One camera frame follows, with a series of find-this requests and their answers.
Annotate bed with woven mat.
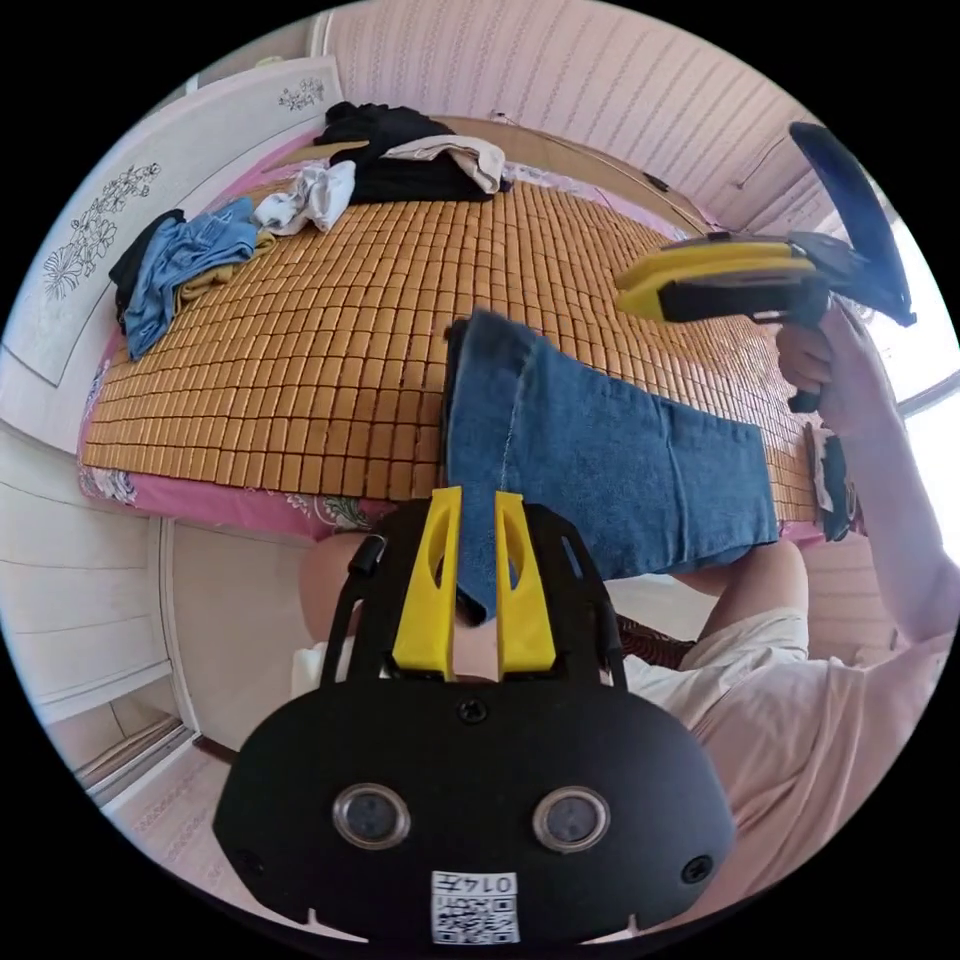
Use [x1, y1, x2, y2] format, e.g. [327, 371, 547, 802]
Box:
[74, 112, 864, 543]

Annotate white headboard with flower print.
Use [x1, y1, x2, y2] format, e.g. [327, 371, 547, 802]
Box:
[0, 56, 346, 389]

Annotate person's body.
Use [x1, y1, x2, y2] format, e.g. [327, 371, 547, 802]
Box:
[298, 524, 960, 928]

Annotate person's right forearm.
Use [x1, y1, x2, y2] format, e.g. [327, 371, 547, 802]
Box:
[817, 305, 960, 648]

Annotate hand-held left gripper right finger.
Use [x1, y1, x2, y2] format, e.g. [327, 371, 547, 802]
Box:
[494, 490, 558, 674]

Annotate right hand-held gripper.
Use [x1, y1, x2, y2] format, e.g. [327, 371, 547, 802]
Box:
[614, 230, 875, 415]

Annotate pile of clothes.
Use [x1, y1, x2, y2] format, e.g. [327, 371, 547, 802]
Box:
[803, 422, 858, 544]
[108, 196, 279, 363]
[253, 100, 516, 234]

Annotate dark blue jeans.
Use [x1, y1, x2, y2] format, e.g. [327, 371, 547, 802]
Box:
[442, 308, 781, 628]

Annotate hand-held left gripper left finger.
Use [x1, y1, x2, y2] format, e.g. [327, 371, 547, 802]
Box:
[392, 485, 463, 670]

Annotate person's right hand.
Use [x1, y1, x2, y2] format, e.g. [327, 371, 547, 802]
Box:
[774, 308, 835, 403]

